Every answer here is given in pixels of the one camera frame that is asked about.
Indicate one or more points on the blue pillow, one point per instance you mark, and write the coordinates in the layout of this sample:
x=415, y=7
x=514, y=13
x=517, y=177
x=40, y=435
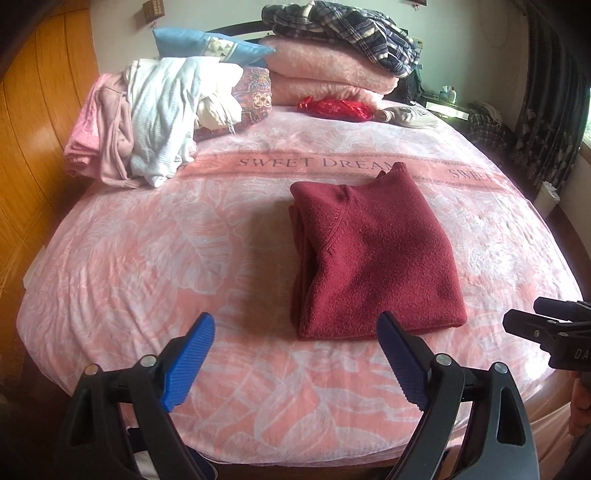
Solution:
x=184, y=46

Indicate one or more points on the paisley patterned pillow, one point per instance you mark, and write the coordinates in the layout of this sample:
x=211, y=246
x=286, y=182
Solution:
x=256, y=97

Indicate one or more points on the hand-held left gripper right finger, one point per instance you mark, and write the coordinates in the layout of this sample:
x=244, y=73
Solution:
x=401, y=364

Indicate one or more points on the pink floral bed blanket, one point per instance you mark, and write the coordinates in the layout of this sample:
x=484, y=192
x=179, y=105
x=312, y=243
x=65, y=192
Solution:
x=161, y=258

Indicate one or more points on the red shiny cloth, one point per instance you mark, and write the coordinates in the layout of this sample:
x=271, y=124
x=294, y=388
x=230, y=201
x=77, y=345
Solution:
x=334, y=108

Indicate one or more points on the person's right hand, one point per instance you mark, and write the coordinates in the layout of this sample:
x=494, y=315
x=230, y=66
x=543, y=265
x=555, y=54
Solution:
x=582, y=406

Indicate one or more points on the plaid flannel shirt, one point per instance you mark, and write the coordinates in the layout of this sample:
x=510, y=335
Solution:
x=351, y=32

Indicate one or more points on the folded pink fleece blanket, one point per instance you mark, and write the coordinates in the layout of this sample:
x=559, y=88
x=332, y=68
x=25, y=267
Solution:
x=323, y=62
x=323, y=92

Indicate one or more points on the beige cap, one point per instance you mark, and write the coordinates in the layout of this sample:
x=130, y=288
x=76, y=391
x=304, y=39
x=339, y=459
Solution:
x=411, y=117

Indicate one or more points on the pink garment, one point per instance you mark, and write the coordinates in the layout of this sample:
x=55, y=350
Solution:
x=97, y=134

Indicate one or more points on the dark floral curtain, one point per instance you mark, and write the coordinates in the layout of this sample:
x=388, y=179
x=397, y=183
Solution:
x=549, y=92

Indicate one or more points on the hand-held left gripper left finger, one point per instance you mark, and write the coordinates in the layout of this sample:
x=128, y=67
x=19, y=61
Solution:
x=189, y=364

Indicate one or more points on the bedside table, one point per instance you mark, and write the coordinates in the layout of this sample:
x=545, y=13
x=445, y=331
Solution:
x=450, y=108

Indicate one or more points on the pile of pink white clothes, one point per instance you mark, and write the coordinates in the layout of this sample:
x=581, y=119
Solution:
x=161, y=110

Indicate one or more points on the small wall ornament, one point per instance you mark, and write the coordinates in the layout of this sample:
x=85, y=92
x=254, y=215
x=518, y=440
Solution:
x=150, y=9

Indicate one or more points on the cream garment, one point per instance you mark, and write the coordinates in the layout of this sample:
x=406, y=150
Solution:
x=217, y=113

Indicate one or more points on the tissue box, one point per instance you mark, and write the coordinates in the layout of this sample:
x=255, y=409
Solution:
x=447, y=93

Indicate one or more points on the grey plaid cloth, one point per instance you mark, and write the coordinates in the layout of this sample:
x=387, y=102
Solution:
x=489, y=127

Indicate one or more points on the maroon knit sweater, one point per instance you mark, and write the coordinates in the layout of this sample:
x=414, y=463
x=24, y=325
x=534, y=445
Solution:
x=378, y=258

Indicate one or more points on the white waste bin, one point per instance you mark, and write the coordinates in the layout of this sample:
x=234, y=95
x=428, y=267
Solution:
x=548, y=198

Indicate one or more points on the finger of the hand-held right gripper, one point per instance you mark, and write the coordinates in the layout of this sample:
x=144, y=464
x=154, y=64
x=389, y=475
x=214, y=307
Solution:
x=565, y=310
x=531, y=325

